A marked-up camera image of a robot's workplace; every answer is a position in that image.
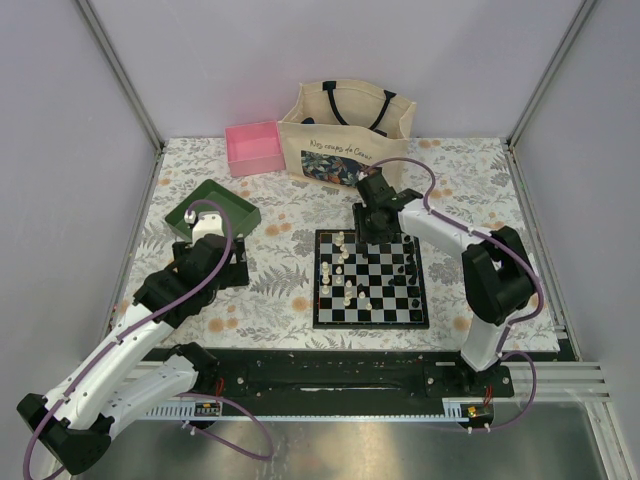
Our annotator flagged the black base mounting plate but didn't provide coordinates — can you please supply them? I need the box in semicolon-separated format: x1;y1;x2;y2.
187;349;514;399

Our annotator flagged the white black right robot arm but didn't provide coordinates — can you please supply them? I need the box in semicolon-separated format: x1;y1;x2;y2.
353;199;543;396

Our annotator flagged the pink plastic box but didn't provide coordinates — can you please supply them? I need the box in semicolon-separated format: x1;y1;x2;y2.
225;121;285;177

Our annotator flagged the aluminium corner post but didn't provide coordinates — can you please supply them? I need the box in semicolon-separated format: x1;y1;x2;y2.
73;0;166;151
505;0;601;149

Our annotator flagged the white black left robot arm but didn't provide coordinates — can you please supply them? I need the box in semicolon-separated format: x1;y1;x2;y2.
17;207;248;478

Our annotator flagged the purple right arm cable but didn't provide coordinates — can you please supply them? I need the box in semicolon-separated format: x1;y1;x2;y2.
358;157;546;432

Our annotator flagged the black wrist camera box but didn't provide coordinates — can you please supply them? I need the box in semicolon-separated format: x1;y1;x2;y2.
356;170;421;210

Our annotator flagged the white slotted cable duct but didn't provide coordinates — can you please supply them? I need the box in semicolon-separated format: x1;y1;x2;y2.
141;400;222;421

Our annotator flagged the green plastic tray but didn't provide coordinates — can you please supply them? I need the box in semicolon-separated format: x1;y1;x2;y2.
164;179;262;241

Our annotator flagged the right aluminium corner post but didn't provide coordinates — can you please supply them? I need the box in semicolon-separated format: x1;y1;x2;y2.
505;0;601;149

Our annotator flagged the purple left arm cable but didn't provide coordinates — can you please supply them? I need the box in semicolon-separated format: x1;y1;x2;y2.
22;200;275;479

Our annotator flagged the black white chess board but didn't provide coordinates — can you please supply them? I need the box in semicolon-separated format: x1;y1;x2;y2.
312;229;429;329

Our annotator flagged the beige canvas tote bag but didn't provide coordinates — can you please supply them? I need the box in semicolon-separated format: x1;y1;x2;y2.
278;79;416;189

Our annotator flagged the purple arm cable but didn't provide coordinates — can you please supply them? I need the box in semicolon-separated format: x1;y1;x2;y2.
22;200;275;479
358;157;546;432

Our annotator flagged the left aluminium corner post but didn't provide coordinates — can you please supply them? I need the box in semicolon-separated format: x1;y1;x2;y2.
73;0;166;151

